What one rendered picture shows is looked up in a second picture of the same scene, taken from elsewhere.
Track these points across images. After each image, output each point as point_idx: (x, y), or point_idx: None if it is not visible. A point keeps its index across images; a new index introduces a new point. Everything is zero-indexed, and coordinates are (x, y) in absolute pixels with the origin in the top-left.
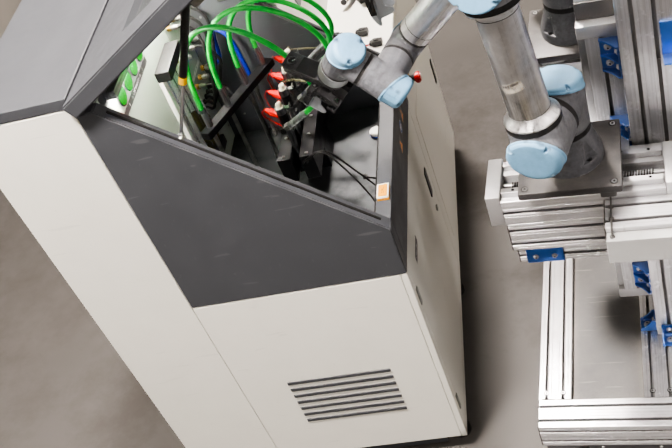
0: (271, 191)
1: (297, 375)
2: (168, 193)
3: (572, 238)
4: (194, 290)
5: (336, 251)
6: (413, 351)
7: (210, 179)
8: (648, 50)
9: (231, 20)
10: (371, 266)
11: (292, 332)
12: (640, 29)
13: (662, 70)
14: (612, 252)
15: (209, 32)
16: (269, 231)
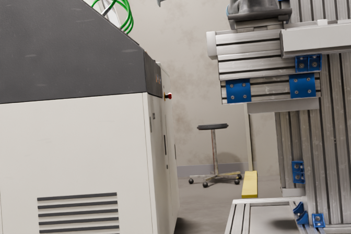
0: (77, 5)
1: (47, 190)
2: None
3: (258, 68)
4: (1, 86)
5: (105, 63)
6: (137, 175)
7: None
8: None
9: None
10: (125, 81)
11: (56, 140)
12: None
13: None
14: (285, 41)
15: None
16: (67, 38)
